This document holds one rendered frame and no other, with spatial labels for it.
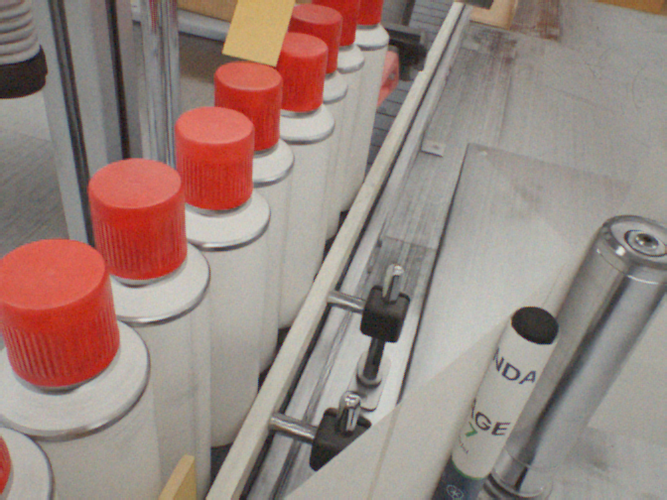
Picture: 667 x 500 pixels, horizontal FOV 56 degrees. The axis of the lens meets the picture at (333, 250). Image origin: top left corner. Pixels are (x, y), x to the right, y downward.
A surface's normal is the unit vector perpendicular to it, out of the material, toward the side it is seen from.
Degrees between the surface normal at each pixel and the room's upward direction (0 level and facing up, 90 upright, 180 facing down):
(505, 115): 0
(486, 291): 0
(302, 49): 2
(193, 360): 90
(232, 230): 45
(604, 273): 90
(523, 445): 90
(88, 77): 90
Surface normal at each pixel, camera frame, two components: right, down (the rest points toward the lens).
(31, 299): 0.12, -0.79
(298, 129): 0.18, -0.14
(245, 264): 0.63, 0.55
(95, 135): -0.29, 0.59
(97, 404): 0.51, -0.21
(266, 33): -0.13, -0.07
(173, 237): 0.81, 0.44
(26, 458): 0.60, -0.79
